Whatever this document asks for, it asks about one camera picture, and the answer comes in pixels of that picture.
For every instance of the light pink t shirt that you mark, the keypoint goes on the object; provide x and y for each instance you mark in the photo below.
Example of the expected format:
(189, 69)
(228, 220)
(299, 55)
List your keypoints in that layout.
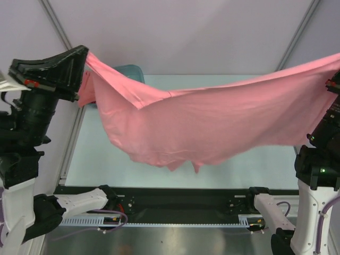
(206, 126)

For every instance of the white slotted cable duct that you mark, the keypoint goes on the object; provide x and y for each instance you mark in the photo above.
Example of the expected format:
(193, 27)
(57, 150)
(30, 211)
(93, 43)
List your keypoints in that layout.
(115, 220)

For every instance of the left aluminium corner post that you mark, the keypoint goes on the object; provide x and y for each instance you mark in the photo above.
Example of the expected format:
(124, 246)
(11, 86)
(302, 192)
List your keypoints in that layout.
(56, 24)

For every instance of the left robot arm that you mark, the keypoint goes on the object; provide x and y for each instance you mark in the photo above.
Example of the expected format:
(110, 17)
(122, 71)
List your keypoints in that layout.
(26, 215)

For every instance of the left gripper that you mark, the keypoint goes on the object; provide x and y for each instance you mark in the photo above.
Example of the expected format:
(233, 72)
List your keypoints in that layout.
(62, 73)

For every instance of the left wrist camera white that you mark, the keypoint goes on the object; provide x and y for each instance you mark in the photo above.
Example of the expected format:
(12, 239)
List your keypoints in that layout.
(8, 84)

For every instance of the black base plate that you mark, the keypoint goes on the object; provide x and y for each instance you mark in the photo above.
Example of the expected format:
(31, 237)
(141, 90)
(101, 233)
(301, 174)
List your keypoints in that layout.
(185, 205)

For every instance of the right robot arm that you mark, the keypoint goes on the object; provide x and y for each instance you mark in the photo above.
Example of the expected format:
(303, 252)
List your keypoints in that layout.
(317, 171)

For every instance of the right aluminium corner post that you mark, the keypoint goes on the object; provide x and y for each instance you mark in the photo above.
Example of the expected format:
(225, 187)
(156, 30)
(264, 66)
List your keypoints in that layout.
(309, 14)

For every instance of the teal plastic bin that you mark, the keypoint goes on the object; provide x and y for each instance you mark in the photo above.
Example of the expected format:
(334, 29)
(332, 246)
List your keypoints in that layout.
(107, 97)

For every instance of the salmon red t shirt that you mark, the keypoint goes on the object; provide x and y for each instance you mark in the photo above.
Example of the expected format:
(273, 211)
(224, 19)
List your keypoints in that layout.
(86, 92)

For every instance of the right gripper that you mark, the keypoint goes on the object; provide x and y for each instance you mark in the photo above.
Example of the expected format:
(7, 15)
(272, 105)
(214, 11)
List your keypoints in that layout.
(333, 82)

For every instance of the aluminium corner post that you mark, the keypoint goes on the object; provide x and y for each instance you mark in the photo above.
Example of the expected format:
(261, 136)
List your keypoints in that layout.
(56, 24)
(309, 14)

